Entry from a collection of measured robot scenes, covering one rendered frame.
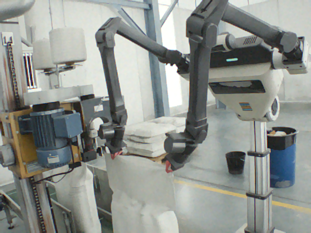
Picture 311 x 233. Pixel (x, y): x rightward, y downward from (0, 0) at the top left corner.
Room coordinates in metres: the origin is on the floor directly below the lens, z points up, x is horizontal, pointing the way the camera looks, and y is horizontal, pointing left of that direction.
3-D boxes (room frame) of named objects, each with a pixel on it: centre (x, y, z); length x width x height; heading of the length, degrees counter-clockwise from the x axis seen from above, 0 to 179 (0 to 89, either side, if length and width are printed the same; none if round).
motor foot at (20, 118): (1.14, 0.57, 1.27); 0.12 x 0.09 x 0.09; 135
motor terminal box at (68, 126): (1.07, 0.38, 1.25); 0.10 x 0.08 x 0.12; 160
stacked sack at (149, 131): (4.33, 0.07, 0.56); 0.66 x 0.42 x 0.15; 135
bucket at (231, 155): (3.46, -1.00, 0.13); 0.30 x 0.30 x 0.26
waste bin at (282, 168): (2.94, -1.40, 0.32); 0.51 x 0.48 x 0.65; 135
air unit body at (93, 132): (1.36, 0.35, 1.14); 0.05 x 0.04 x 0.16; 135
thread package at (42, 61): (1.40, 0.57, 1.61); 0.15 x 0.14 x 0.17; 45
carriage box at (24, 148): (1.29, 0.63, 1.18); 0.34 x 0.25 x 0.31; 135
